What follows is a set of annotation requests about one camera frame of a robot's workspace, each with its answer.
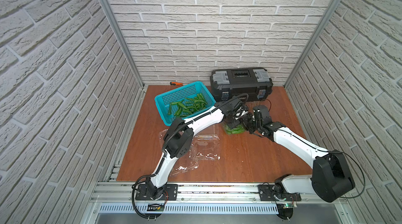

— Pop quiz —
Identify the aluminium frame post right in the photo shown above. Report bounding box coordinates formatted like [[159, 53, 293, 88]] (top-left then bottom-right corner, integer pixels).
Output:
[[283, 0, 342, 89]]

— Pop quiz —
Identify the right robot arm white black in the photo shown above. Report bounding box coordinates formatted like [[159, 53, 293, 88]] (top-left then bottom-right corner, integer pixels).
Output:
[[241, 105, 356, 203]]

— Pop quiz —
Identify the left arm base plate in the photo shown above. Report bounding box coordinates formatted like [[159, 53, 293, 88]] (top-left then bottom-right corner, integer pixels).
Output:
[[135, 184, 179, 201]]

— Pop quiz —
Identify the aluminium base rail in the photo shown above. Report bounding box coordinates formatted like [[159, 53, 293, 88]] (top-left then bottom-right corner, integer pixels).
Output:
[[90, 182, 328, 218]]

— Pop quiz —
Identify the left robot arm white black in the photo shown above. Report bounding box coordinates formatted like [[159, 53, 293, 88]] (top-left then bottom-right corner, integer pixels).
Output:
[[146, 93, 248, 199]]

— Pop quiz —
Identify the aluminium frame post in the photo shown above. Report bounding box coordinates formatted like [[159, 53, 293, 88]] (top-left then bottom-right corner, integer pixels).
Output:
[[283, 0, 342, 89], [99, 0, 145, 88]]

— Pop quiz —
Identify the aluminium frame post left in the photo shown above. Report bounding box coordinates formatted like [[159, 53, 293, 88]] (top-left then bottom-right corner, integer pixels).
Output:
[[99, 0, 145, 88]]

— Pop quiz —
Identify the clear pepper container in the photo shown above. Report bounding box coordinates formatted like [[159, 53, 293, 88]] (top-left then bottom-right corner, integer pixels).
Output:
[[223, 123, 246, 135], [192, 134, 221, 161]]

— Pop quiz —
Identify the teal plastic basket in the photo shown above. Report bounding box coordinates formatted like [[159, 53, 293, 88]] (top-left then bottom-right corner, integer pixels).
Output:
[[155, 81, 216, 126]]

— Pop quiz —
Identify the black toolbox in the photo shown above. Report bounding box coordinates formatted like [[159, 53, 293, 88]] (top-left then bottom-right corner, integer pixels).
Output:
[[210, 67, 273, 102]]

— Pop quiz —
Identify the black corrugated cable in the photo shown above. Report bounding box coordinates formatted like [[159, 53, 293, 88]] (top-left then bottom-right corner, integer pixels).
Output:
[[161, 93, 249, 152]]

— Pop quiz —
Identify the clear clamshell container with peppers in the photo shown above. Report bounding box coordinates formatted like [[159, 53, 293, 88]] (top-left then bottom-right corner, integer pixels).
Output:
[[169, 144, 199, 178]]

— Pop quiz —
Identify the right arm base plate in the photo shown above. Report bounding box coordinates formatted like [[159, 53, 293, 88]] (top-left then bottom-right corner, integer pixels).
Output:
[[257, 183, 301, 202]]

